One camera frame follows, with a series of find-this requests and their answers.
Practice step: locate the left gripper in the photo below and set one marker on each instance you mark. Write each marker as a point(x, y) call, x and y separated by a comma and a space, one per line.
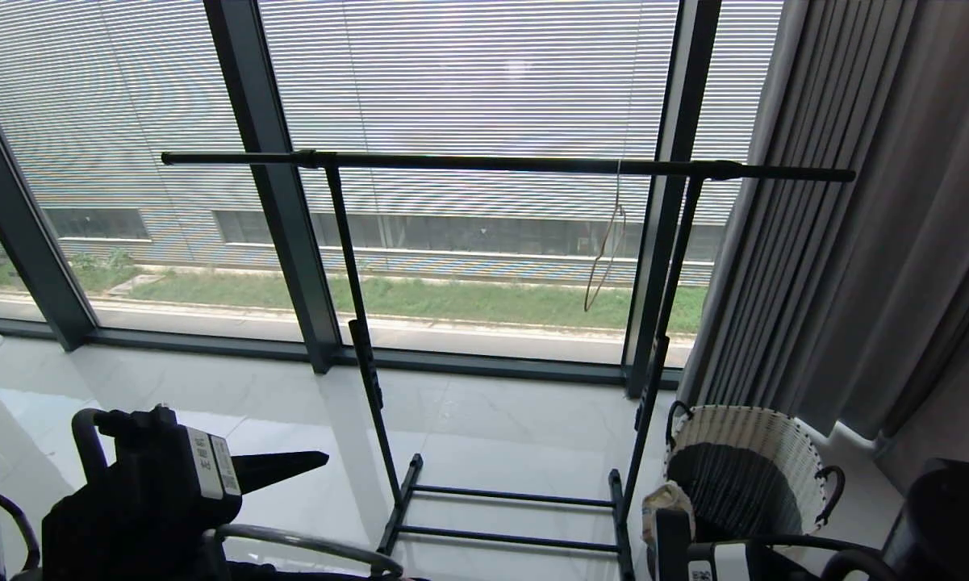
point(121, 532)

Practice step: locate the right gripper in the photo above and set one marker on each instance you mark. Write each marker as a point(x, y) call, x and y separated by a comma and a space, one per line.
point(671, 549)

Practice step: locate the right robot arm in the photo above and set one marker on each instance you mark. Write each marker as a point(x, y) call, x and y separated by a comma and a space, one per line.
point(952, 524)

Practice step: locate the white laundry basket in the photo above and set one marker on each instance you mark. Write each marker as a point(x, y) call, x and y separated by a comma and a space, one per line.
point(774, 440)

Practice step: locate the pink clothes hanger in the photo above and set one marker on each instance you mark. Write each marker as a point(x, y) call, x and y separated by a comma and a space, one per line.
point(617, 226)

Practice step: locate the black clothes rack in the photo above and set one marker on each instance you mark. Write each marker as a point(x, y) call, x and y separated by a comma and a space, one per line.
point(492, 164)

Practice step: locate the cream printed garment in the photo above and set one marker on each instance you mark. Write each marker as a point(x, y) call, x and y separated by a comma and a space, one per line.
point(668, 499)

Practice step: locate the window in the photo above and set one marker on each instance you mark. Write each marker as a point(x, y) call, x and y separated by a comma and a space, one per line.
point(468, 97)

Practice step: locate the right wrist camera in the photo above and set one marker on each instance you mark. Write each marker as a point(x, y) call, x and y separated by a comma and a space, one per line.
point(718, 565)

